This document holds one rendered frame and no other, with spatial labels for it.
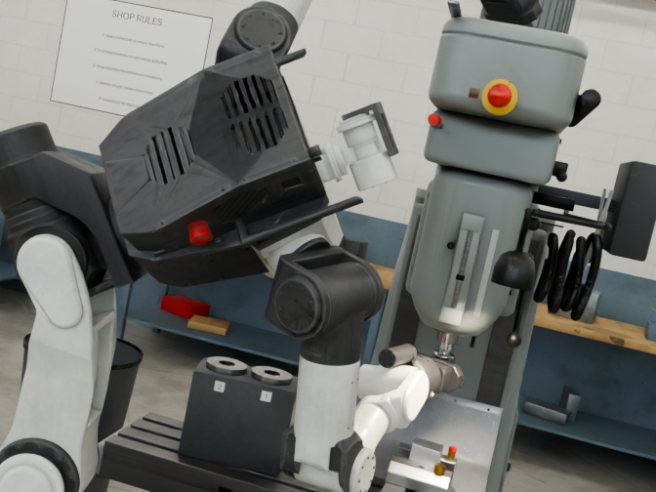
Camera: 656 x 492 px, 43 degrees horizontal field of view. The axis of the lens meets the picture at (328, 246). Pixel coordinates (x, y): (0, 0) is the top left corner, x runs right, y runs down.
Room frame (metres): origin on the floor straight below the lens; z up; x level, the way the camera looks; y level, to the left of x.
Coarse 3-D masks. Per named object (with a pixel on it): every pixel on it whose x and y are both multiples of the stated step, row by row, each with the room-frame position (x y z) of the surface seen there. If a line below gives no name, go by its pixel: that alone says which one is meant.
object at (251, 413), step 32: (192, 384) 1.69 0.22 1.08; (224, 384) 1.69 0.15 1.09; (256, 384) 1.69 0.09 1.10; (288, 384) 1.73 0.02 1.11; (192, 416) 1.69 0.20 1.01; (224, 416) 1.69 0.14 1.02; (256, 416) 1.69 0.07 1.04; (288, 416) 1.69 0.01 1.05; (192, 448) 1.69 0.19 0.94; (224, 448) 1.69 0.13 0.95; (256, 448) 1.69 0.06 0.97
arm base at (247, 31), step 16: (240, 16) 1.33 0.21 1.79; (256, 16) 1.34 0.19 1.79; (272, 16) 1.34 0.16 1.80; (240, 32) 1.32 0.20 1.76; (256, 32) 1.32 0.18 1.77; (272, 32) 1.33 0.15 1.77; (288, 32) 1.35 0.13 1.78; (224, 48) 1.31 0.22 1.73; (240, 48) 1.31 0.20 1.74; (256, 48) 1.31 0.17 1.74; (272, 48) 1.32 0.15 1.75
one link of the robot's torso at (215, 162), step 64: (256, 64) 1.17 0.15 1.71; (128, 128) 1.20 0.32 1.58; (192, 128) 1.15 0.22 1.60; (256, 128) 1.13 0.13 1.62; (128, 192) 1.16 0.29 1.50; (192, 192) 1.11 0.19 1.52; (256, 192) 1.12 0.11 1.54; (320, 192) 1.18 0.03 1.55; (192, 256) 1.19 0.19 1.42; (256, 256) 1.22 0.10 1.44
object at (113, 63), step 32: (96, 0) 6.42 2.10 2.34; (64, 32) 6.46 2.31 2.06; (96, 32) 6.41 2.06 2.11; (128, 32) 6.36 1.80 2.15; (160, 32) 6.31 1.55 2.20; (192, 32) 6.26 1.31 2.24; (64, 64) 6.45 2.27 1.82; (96, 64) 6.40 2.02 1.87; (128, 64) 6.35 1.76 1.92; (160, 64) 6.30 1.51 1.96; (192, 64) 6.25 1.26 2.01; (64, 96) 6.44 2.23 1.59; (96, 96) 6.39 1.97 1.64; (128, 96) 6.34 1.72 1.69
